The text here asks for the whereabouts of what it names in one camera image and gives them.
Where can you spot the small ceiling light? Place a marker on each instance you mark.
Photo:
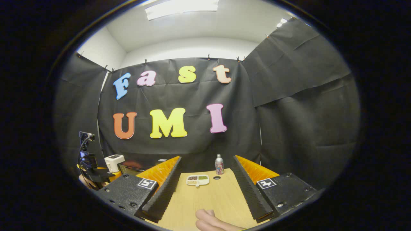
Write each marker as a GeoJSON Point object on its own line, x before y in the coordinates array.
{"type": "Point", "coordinates": [281, 22]}

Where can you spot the silver spray can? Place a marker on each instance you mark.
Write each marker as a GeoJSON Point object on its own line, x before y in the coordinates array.
{"type": "Point", "coordinates": [219, 165]}

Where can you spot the black backdrop cloth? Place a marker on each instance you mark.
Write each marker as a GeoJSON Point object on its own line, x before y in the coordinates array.
{"type": "Point", "coordinates": [289, 112]}

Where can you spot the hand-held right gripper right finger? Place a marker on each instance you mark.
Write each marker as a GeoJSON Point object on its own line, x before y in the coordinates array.
{"type": "Point", "coordinates": [250, 192]}

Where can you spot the white toaster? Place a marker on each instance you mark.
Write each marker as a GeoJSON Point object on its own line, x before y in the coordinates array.
{"type": "Point", "coordinates": [114, 163]}

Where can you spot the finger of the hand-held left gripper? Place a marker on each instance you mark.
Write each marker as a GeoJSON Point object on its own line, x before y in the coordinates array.
{"type": "Point", "coordinates": [115, 175]}

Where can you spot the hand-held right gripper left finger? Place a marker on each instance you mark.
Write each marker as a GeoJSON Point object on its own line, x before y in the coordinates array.
{"type": "Point", "coordinates": [163, 192]}

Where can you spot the long ceiling light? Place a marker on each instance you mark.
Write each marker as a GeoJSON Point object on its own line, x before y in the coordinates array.
{"type": "Point", "coordinates": [181, 8]}

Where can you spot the black electric oven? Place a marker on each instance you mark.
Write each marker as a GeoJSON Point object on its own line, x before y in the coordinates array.
{"type": "Point", "coordinates": [130, 167]}

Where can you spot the white divided dish of grains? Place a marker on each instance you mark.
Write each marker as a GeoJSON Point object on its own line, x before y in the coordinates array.
{"type": "Point", "coordinates": [197, 180]}

